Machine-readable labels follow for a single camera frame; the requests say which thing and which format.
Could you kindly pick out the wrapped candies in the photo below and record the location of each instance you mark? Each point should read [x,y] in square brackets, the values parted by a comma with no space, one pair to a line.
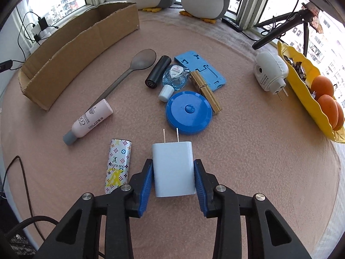
[297,66]

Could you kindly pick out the cardboard box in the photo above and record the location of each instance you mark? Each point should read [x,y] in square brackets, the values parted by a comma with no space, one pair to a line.
[54,65]

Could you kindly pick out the blue plastic phone stand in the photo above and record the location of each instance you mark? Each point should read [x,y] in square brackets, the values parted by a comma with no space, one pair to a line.
[194,62]

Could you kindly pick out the grey plastic spoon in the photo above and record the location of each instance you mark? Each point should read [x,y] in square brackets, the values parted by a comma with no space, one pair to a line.
[142,60]

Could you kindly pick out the orange fruit middle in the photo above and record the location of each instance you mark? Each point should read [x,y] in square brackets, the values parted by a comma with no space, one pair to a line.
[321,85]

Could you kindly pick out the white plug-in device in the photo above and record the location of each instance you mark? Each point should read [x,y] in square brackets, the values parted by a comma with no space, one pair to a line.
[270,71]

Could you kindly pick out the pink cosmetic bottle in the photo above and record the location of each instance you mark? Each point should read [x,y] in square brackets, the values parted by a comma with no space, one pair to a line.
[88,121]

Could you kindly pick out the monogram patterned lighter case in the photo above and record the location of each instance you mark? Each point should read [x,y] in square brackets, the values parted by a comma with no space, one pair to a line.
[117,173]

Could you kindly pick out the orange fruit front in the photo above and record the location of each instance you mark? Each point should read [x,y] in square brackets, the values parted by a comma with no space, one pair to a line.
[329,108]

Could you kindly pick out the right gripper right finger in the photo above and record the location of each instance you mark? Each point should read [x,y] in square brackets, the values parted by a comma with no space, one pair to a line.
[268,233]

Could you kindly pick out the black tripod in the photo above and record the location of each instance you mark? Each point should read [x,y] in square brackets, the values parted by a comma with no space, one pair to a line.
[283,23]

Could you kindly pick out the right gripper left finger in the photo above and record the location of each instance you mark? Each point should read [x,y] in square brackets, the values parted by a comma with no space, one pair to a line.
[78,232]

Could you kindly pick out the yellow fruit bowl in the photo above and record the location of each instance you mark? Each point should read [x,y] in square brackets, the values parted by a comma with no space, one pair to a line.
[301,90]

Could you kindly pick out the black power adapter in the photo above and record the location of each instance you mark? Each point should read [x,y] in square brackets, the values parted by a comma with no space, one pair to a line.
[42,23]

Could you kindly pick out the wooden clothespin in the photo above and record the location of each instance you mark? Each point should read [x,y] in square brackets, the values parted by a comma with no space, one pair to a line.
[203,88]

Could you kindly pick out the orange fruit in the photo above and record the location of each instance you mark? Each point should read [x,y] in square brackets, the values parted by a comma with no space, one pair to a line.
[321,85]
[340,121]
[329,108]

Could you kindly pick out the blue round tape measure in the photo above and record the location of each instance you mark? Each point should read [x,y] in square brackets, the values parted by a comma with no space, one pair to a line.
[189,112]

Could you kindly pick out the black cylinder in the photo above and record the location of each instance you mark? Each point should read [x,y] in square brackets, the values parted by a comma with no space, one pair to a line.
[156,74]

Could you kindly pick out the clear blue small bottle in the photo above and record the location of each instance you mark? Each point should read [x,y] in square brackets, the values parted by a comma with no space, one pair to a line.
[174,78]

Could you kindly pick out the white power strip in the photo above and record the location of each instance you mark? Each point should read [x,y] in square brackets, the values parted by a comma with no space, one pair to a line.
[39,36]

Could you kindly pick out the black remote control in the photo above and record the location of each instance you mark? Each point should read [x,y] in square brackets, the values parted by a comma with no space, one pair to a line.
[232,24]

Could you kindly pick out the orange fruit rear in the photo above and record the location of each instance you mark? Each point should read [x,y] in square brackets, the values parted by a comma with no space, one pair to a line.
[340,121]

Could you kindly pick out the white USB wall charger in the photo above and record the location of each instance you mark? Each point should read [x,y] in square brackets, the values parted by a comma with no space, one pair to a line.
[173,166]

